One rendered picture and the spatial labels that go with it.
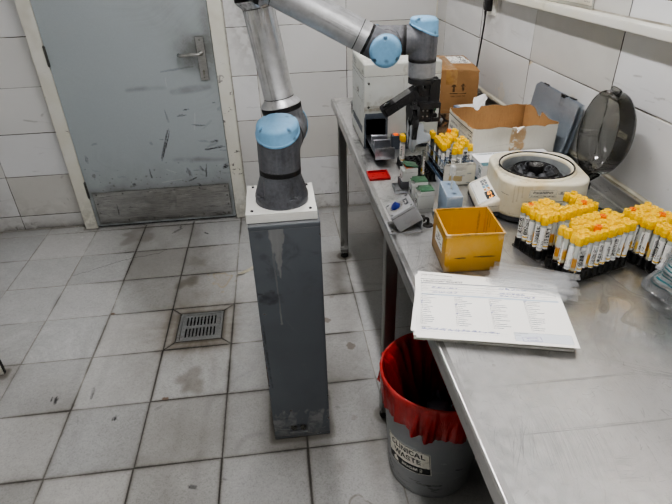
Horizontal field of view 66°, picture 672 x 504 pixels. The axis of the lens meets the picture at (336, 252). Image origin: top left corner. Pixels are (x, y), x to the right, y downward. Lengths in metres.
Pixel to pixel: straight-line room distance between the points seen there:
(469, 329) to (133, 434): 1.45
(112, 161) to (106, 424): 1.71
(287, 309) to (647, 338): 0.94
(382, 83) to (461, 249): 0.86
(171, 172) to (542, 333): 2.66
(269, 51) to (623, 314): 1.06
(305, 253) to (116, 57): 2.01
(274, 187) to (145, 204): 2.11
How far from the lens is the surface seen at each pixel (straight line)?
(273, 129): 1.38
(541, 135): 1.80
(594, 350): 1.09
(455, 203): 1.35
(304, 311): 1.60
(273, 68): 1.49
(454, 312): 1.08
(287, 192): 1.43
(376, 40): 1.31
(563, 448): 0.90
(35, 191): 3.69
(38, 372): 2.58
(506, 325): 1.07
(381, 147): 1.83
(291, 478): 1.89
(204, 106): 3.19
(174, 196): 3.41
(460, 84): 2.36
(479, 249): 1.21
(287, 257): 1.48
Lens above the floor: 1.54
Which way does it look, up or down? 31 degrees down
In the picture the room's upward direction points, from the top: 2 degrees counter-clockwise
